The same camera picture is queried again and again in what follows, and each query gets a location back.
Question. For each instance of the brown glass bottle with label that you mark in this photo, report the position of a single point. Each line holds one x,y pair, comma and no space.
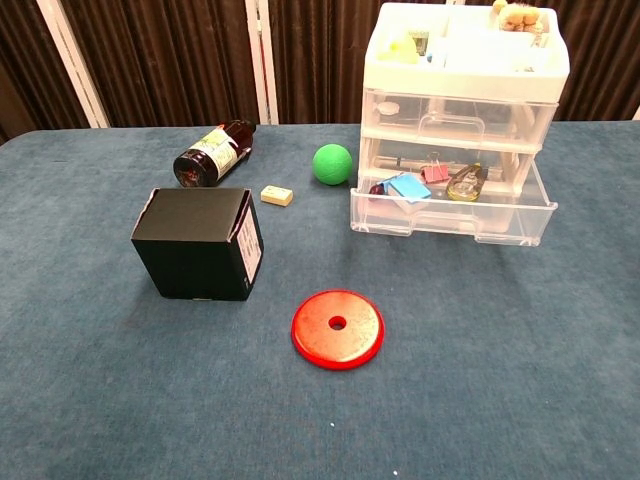
212,155

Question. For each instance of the white frame post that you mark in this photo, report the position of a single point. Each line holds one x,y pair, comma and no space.
75,65
262,65

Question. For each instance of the green ball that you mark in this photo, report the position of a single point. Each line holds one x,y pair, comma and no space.
332,164

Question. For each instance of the pink binder clip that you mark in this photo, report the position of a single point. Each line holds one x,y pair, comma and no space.
435,172

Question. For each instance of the brown plush toy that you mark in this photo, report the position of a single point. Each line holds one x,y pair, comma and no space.
517,17

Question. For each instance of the clear plastic drawer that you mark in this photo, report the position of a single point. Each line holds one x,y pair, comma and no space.
450,120
450,220

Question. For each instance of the blue-green table mat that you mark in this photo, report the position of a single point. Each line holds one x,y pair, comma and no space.
150,390

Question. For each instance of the dark brown pleated curtain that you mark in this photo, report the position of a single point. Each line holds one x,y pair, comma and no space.
175,55

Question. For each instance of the black cardboard box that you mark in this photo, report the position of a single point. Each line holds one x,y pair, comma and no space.
195,250

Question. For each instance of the cream mahjong tile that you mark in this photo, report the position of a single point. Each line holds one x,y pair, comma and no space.
276,196

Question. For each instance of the yellow rubber toy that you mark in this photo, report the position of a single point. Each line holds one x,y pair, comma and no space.
400,52

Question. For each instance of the white drawer organizer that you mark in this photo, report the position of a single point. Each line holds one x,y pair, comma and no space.
470,75

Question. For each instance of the yellow clear tape dispenser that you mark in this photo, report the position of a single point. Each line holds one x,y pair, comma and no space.
466,184

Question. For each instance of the small dark red object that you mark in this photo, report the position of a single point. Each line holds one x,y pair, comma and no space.
377,189

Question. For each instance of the red disc with hole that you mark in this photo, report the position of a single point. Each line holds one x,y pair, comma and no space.
320,340

